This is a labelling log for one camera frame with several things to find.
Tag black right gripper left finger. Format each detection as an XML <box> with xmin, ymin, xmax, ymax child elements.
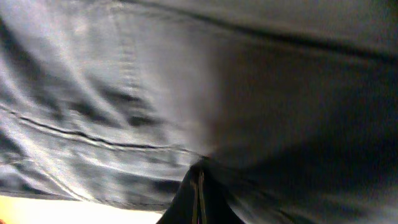
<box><xmin>157</xmin><ymin>167</ymin><xmax>199</xmax><ymax>224</ymax></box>

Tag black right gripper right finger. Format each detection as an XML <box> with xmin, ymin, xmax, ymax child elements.
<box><xmin>198</xmin><ymin>164</ymin><xmax>244</xmax><ymax>224</ymax></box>

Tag dark navy shorts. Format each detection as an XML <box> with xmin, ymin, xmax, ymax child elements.
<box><xmin>1</xmin><ymin>0</ymin><xmax>397</xmax><ymax>223</ymax></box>

